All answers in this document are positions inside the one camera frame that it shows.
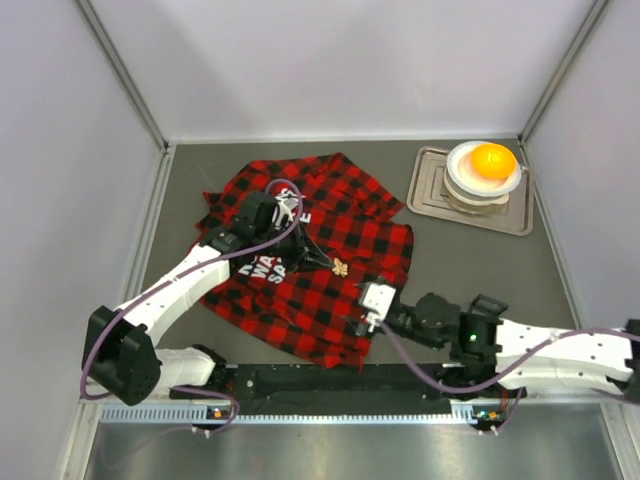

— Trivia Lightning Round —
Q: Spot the red black plaid shirt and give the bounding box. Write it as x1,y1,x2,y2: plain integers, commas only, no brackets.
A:
196,153,414,369

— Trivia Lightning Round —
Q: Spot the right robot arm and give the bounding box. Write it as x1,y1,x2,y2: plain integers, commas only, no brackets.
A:
348,283,639,404

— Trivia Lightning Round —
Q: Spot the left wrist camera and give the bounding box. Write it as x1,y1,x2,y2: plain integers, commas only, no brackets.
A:
234,191,277,238

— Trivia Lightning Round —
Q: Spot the black metal bracket stand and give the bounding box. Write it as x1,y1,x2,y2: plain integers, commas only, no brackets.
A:
468,294,509,317

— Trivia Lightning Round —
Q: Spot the orange ball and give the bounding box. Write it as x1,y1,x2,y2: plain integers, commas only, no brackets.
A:
471,143,517,180

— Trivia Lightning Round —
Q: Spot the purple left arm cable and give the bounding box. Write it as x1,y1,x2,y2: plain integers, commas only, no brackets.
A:
79,178,240,435

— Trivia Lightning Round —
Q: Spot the perforated cable duct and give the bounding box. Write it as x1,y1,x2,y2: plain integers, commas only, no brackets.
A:
101,404,480,425

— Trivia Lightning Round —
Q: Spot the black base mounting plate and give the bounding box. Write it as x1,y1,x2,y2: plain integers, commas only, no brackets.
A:
168,363,528,415

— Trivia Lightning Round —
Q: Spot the gold leaf brooch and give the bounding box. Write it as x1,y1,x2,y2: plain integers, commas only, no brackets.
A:
332,258,349,278

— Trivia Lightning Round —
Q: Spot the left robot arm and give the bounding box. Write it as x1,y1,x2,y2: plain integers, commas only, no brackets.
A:
81,225,334,406

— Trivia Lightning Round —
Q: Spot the stack of white paper plates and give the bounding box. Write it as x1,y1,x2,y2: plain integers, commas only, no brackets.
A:
444,141,522,206

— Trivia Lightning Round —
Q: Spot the metal tray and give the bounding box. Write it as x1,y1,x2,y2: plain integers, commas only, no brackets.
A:
406,147,534,236

